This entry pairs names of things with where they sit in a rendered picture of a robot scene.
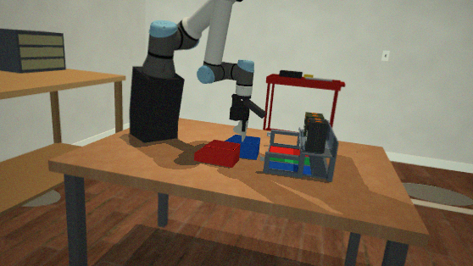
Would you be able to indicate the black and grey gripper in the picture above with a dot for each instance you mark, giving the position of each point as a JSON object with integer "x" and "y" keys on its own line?
{"x": 239, "y": 111}

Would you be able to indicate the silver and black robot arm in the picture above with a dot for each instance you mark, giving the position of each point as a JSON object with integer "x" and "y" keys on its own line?
{"x": 164, "y": 39}

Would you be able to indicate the red bin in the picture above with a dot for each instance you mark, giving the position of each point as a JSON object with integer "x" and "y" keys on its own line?
{"x": 217, "y": 152}

